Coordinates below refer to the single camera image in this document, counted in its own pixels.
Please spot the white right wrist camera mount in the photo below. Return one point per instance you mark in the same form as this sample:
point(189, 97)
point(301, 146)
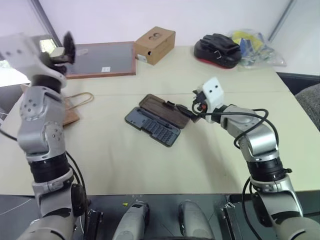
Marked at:
point(213, 93)

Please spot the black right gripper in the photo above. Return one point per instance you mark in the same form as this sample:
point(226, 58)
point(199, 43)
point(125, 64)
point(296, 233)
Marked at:
point(198, 96)

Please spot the dark screwdriver bit case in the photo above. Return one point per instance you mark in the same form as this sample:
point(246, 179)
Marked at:
point(155, 120)

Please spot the grey fabric cushion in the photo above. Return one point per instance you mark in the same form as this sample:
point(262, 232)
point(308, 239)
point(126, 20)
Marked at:
point(310, 102)

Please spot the dark window frame post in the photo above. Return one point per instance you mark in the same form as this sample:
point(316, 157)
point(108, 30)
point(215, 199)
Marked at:
point(51, 27)

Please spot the black bracket under table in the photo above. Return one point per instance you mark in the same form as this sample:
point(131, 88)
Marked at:
point(96, 225)
point(230, 225)

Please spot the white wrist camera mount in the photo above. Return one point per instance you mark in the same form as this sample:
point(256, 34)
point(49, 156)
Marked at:
point(213, 93)
point(22, 56)

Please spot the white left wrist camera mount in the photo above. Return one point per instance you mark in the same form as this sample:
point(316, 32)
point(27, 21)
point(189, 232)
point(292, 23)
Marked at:
point(22, 56)

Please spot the brown paper bag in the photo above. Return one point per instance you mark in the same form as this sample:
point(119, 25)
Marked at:
point(71, 115)

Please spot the small black item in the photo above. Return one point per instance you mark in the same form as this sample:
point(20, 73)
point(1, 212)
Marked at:
point(170, 104)

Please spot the black seat edge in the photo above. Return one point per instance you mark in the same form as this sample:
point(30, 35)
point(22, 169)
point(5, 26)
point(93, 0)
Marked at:
point(297, 81)

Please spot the grey wall post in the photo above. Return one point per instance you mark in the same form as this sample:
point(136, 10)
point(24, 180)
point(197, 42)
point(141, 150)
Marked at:
point(281, 20)

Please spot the white label sticker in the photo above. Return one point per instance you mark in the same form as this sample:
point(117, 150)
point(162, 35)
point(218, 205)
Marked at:
point(106, 69)

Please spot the silver binder clip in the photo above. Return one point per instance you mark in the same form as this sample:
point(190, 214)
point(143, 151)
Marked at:
point(228, 205)

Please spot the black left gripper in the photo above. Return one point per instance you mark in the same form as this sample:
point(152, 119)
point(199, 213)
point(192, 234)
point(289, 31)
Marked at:
point(48, 60)

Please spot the brown cardboard box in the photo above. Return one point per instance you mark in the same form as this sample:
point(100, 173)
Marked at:
point(156, 47)

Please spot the clear plastic bag with contents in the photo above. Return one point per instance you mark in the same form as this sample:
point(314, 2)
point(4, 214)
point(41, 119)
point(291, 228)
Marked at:
point(260, 52)

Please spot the black red boxing pad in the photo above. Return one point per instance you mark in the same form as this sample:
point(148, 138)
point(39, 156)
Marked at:
point(217, 50)

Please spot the wooden framed dark board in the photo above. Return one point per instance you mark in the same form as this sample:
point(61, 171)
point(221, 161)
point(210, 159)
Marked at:
point(105, 57)

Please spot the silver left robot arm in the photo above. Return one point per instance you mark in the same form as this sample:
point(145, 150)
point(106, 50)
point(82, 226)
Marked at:
point(37, 130)

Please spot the small yellow tag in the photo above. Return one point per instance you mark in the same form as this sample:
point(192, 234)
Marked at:
point(125, 204)

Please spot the grey rounded robot leg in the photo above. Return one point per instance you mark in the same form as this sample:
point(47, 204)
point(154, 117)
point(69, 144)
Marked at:
point(195, 222)
point(131, 222)

